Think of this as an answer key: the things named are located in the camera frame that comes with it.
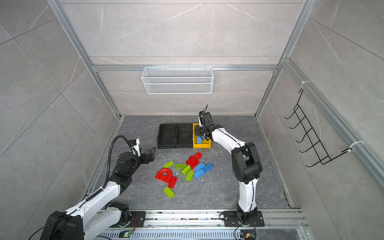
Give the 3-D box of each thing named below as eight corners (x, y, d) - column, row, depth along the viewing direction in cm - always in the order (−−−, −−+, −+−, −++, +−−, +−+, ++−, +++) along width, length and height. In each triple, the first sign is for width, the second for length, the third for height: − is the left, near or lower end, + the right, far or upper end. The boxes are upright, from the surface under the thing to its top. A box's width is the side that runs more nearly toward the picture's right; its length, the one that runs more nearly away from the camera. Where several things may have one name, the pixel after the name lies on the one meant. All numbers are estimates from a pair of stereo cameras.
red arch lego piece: (155, 177, 89) (154, 176, 88) (161, 167, 94) (160, 165, 92) (168, 183, 87) (167, 182, 85) (174, 172, 91) (173, 171, 90)
